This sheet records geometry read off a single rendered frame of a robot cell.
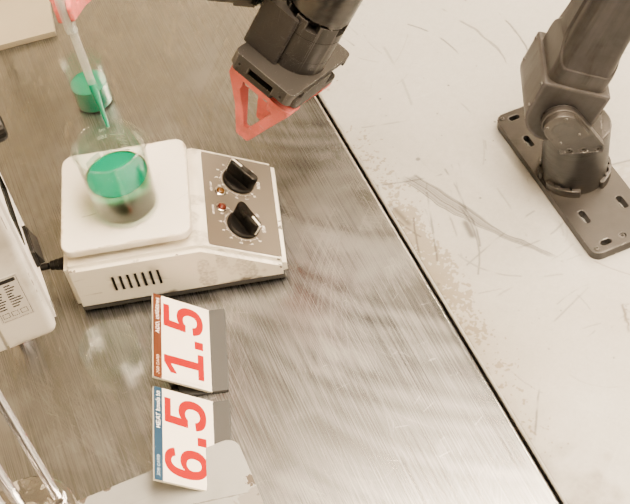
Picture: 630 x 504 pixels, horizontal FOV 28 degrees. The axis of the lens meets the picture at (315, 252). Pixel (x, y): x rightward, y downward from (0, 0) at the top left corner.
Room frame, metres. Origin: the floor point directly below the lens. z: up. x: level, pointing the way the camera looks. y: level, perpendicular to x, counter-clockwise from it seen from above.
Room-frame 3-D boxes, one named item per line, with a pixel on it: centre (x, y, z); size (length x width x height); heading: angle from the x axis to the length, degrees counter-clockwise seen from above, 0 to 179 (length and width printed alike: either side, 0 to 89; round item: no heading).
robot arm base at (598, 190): (0.78, -0.26, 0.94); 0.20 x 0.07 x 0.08; 14
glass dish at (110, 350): (0.67, 0.20, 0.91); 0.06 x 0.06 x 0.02
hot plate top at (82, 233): (0.79, 0.16, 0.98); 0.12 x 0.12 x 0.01; 88
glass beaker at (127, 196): (0.78, 0.16, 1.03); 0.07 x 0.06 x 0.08; 87
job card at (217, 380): (0.66, 0.13, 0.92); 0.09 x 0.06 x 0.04; 177
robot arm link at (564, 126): (0.78, -0.25, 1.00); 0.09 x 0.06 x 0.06; 170
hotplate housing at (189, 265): (0.79, 0.14, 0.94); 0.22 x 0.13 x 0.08; 89
